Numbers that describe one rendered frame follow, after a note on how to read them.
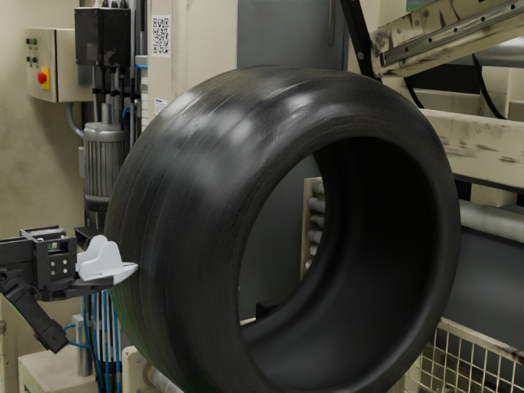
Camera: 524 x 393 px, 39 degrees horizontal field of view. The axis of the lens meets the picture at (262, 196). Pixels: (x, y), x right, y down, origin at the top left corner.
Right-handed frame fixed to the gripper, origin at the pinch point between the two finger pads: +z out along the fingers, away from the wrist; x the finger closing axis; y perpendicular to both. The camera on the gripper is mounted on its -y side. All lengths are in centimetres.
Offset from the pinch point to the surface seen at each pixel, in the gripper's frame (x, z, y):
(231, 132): -8.2, 11.5, 20.0
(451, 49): 0, 62, 31
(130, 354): 24.2, 10.7, -24.4
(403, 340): -11.2, 43.5, -15.9
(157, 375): 20.2, 14.0, -27.8
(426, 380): 45, 113, -66
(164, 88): 31.4, 21.6, 22.7
